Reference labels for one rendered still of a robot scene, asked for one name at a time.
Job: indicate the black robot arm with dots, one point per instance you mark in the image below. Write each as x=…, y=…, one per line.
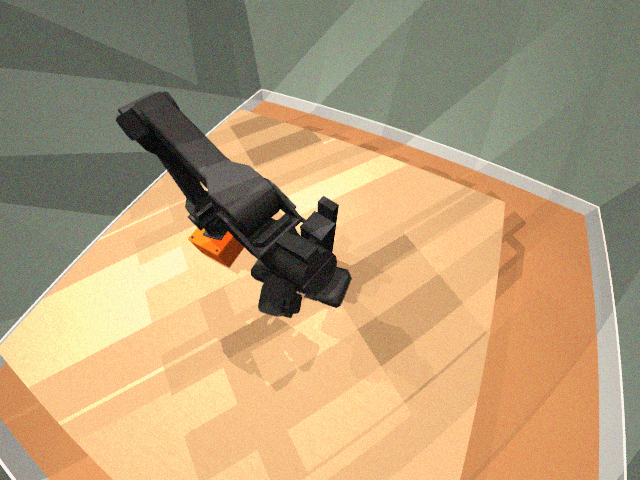
x=238, y=200

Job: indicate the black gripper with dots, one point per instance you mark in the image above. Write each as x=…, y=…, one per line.
x=332, y=295

